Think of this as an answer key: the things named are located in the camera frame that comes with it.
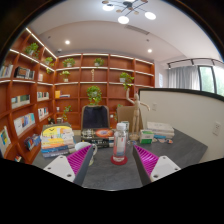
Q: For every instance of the grey curtain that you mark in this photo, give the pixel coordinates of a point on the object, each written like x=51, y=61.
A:
x=183, y=77

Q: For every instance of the stack of colourful books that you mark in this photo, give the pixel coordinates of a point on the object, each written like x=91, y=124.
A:
x=56, y=140

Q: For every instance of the brown wooden shelf unit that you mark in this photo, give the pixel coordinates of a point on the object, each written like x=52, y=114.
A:
x=100, y=76

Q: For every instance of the dark blue office chair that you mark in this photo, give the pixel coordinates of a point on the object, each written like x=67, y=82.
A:
x=95, y=116

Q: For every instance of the black book with orange print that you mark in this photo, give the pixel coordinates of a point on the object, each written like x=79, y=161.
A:
x=100, y=134

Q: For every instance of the black track light rail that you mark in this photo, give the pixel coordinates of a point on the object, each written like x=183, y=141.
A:
x=193, y=60

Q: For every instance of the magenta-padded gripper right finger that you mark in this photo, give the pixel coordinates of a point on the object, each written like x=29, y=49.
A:
x=166, y=166

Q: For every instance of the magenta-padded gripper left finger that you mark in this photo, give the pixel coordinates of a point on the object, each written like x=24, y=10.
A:
x=57, y=166

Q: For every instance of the clear plastic water bottle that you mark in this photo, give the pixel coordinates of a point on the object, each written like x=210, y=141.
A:
x=120, y=143

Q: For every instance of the white wall socket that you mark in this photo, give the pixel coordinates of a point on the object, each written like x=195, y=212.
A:
x=216, y=128

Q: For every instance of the tall green white carton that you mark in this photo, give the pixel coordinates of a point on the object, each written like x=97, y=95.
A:
x=127, y=126

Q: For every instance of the window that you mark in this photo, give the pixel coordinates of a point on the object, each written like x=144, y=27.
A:
x=211, y=80

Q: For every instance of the stack of white boxes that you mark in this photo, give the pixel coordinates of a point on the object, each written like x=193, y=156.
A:
x=161, y=128

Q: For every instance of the green white small box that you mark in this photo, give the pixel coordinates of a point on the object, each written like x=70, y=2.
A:
x=146, y=136

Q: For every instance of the branched round ceiling lamp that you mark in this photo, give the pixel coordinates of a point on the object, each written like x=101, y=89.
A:
x=123, y=19

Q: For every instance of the brown chair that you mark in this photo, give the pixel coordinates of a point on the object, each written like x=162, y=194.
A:
x=125, y=114

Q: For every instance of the wooden artist mannequin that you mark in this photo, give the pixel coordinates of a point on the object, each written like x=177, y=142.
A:
x=136, y=113

